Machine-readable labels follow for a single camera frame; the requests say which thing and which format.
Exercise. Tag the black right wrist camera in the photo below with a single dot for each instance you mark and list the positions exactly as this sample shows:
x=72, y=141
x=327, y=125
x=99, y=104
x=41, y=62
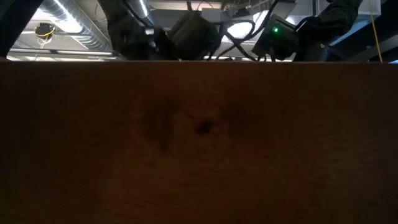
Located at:
x=275, y=39

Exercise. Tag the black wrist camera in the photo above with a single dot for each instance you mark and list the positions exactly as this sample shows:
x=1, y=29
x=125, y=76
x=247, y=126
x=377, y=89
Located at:
x=275, y=39
x=194, y=34

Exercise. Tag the silver smooth round duct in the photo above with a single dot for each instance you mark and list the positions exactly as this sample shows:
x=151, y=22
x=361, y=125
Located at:
x=141, y=7

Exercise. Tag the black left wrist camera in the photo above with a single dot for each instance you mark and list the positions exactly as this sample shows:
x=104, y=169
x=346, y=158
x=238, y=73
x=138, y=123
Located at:
x=194, y=34

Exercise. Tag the silver ribbed ceiling duct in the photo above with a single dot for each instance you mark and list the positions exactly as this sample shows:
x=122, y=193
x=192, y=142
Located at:
x=77, y=28

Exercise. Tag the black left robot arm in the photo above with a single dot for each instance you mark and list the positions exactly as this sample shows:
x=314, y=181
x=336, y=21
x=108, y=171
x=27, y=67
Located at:
x=124, y=25

